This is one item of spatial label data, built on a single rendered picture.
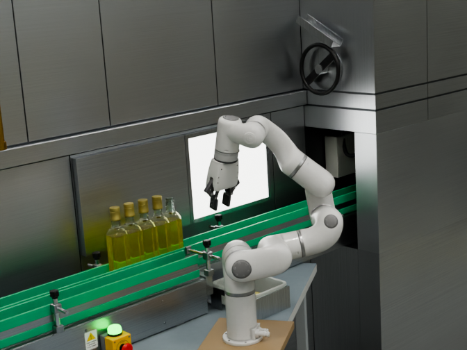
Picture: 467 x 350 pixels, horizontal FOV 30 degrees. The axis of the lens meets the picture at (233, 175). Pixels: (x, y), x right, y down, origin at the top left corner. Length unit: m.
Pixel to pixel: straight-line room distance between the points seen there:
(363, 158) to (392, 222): 0.30
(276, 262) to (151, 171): 0.74
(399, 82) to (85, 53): 1.28
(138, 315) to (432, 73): 1.65
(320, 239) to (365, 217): 0.95
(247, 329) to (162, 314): 0.33
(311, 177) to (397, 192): 1.02
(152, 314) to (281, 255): 0.53
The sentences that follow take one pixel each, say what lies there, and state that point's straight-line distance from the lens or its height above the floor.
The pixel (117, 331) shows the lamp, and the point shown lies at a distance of 2.73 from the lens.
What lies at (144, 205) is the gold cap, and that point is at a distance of 2.94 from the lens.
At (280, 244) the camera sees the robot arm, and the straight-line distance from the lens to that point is 2.58.
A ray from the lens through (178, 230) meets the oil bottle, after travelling 3.04.
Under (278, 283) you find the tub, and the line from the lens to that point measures 3.04.
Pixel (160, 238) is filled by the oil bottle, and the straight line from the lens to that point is 2.99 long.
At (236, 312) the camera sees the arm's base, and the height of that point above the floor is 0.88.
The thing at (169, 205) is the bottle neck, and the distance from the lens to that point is 3.02.
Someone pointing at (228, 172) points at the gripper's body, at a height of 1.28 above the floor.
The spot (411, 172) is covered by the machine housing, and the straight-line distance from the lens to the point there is 3.67.
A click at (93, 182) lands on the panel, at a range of 2.97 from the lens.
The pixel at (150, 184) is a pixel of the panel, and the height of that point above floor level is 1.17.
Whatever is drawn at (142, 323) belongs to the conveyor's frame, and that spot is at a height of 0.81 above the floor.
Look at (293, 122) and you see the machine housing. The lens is 3.64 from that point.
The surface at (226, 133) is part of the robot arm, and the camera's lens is 2.64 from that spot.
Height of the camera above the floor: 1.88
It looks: 13 degrees down
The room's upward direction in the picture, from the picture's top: 4 degrees counter-clockwise
